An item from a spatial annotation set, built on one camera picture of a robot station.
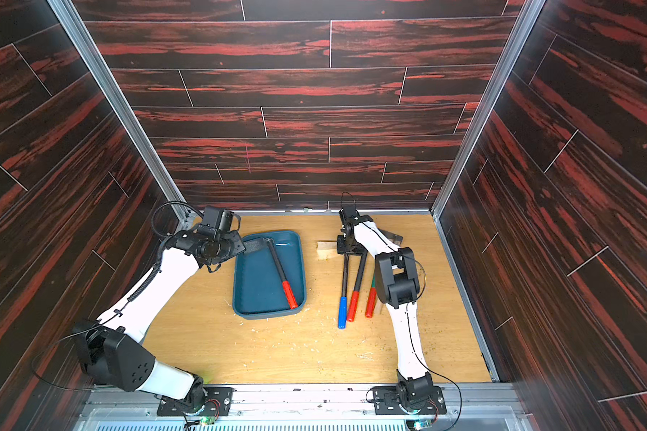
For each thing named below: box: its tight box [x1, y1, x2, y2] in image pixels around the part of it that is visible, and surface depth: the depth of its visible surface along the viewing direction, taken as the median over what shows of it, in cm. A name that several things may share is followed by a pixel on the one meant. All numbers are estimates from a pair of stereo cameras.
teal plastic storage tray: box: [232, 230, 307, 320], surface depth 100 cm
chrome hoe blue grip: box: [337, 253, 350, 330], surface depth 94 cm
